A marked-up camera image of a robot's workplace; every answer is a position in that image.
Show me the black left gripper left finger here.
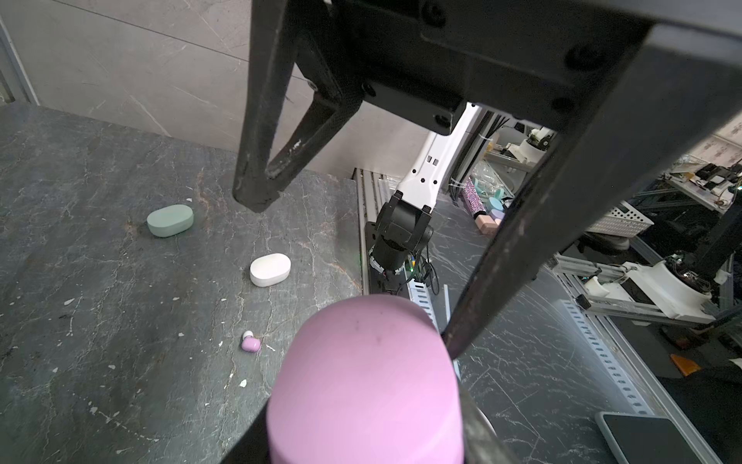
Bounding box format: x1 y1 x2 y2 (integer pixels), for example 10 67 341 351
220 403 270 464

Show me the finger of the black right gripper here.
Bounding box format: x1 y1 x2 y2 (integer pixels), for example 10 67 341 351
231 0 366 214

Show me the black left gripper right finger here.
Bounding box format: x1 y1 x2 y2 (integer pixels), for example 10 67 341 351
458 382 519 464

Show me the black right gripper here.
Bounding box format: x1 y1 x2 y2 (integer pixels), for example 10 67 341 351
295 1 741 358

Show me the purple earbud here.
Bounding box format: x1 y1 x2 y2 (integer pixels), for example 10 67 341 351
241 331 262 353

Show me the pink oval earbud case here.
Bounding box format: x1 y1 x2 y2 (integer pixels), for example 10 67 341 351
267 295 465 463

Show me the mint green earbud charging case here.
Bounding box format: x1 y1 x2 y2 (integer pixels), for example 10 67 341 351
146 204 194 238

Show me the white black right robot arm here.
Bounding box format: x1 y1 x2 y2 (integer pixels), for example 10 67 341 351
233 1 741 357

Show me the smartphone with green case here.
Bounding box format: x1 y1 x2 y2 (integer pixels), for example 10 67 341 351
596 412 701 464

